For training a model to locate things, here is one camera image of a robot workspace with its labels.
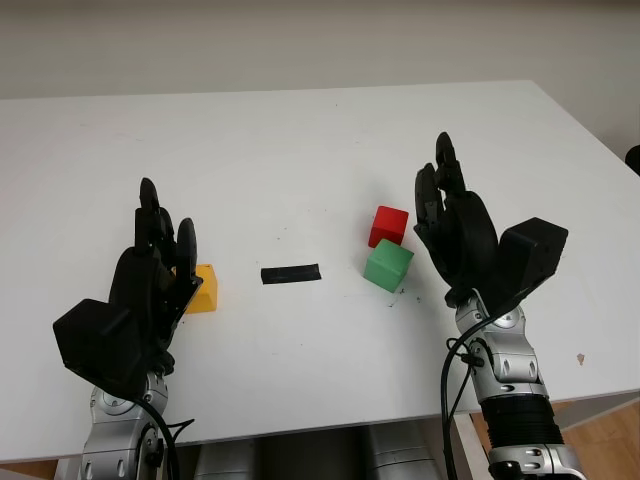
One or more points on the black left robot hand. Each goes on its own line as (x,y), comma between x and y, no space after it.
(142,280)

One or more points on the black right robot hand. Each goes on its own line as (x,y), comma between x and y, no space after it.
(467,235)

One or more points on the yellow wooden block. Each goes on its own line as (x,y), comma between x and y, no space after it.
(207,292)

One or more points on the red wooden block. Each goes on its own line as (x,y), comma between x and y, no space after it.
(387,227)

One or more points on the green wooden block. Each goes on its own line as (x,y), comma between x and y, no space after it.
(387,265)

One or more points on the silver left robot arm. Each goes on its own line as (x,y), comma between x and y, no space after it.
(120,430)

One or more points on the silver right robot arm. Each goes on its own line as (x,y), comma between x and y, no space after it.
(515,380)

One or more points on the black tape strip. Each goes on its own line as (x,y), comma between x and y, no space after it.
(290,274)

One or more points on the black round object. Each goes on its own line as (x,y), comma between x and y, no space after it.
(633,160)

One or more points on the white table leg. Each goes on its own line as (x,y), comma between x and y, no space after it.
(67,470)
(470,450)

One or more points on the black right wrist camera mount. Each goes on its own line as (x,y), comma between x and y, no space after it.
(532,255)

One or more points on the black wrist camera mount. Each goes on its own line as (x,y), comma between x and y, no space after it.
(97,345)
(532,255)

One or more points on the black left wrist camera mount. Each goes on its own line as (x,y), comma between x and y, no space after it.
(97,345)

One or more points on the grey metal table frame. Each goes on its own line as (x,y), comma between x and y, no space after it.
(600,410)

